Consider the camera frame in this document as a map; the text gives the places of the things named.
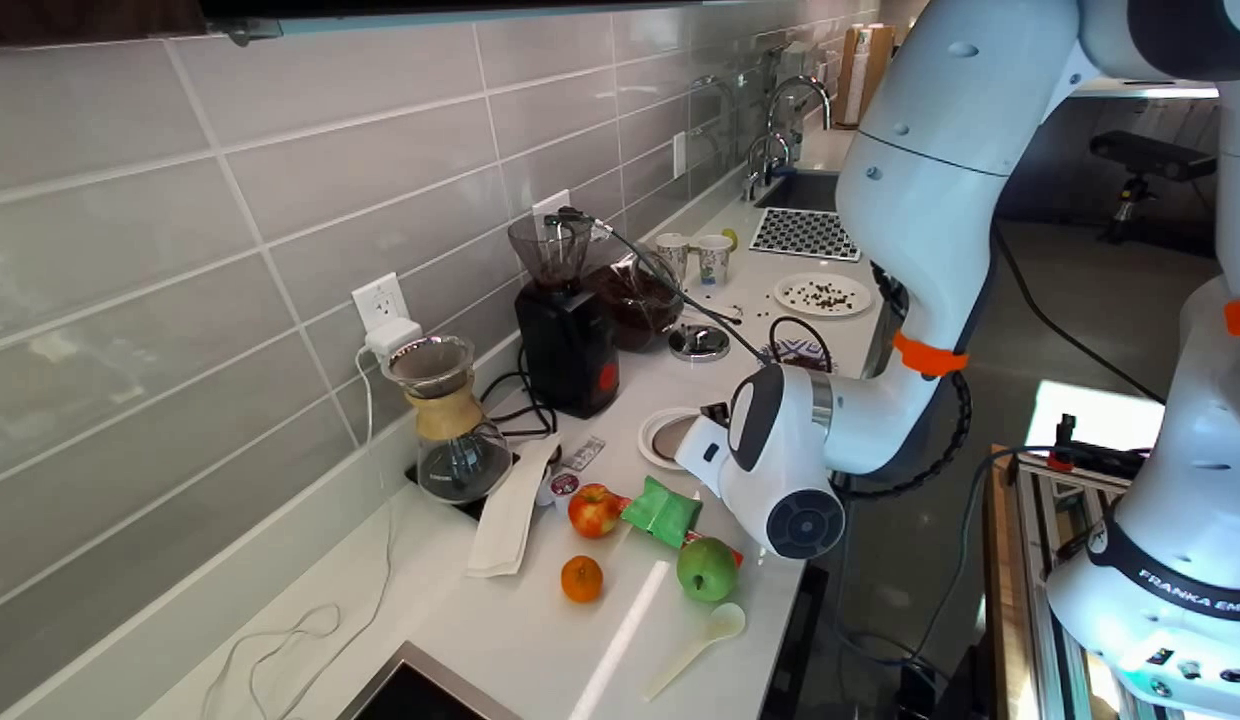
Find round metal jar lid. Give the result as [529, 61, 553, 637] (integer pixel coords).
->
[664, 320, 731, 361]

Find white paper plate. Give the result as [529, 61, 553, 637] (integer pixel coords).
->
[772, 270, 876, 320]

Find patterned bowl of coffee beans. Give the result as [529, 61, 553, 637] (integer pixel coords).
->
[762, 315, 840, 375]

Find glass jar of coffee beans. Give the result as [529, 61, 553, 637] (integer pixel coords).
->
[584, 252, 688, 355]

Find small snack packets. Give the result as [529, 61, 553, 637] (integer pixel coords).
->
[545, 437, 607, 501]

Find patterned paper cup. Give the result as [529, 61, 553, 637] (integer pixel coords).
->
[693, 229, 741, 291]
[652, 233, 696, 291]

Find red apple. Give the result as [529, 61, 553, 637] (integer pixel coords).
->
[564, 479, 631, 545]

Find green apple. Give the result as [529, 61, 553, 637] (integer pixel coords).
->
[674, 530, 748, 612]

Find black coffee grinder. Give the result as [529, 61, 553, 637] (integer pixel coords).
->
[504, 203, 624, 420]

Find checkered dish drying mat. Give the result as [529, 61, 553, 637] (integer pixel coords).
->
[748, 203, 865, 265]

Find orange fruit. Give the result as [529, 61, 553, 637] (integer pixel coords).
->
[555, 552, 607, 608]

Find white plastic spoon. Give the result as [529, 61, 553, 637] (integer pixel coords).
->
[641, 600, 753, 705]

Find white folded towel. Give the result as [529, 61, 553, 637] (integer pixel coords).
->
[465, 437, 564, 578]

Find kitchen sink basin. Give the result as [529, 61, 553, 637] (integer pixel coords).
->
[756, 167, 847, 217]

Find glass pour-over carafe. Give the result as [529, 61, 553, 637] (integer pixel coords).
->
[385, 333, 514, 503]

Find black kitchen scale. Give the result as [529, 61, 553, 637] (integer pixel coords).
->
[404, 456, 521, 524]

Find chrome sink faucet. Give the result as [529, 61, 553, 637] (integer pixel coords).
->
[756, 71, 835, 183]

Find white charger plug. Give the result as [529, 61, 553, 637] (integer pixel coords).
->
[365, 315, 426, 366]

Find metal equipment cart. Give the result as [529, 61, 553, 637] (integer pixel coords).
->
[984, 445, 1156, 720]

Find wooden cutting boards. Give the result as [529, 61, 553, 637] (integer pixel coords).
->
[835, 17, 907, 131]

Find white flat panel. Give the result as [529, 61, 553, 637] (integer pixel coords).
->
[1025, 375, 1173, 456]

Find black cooktop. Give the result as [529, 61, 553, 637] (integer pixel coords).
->
[335, 638, 523, 720]

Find dark upper cabinet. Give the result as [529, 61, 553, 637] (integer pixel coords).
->
[0, 0, 704, 46]

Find black grinder power cord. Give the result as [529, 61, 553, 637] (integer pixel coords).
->
[476, 364, 558, 439]

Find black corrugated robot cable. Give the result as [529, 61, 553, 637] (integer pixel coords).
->
[832, 265, 978, 501]

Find thin white cable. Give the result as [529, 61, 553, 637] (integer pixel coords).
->
[197, 348, 400, 720]

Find black camera on stand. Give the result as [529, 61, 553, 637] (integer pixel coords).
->
[1087, 128, 1214, 246]

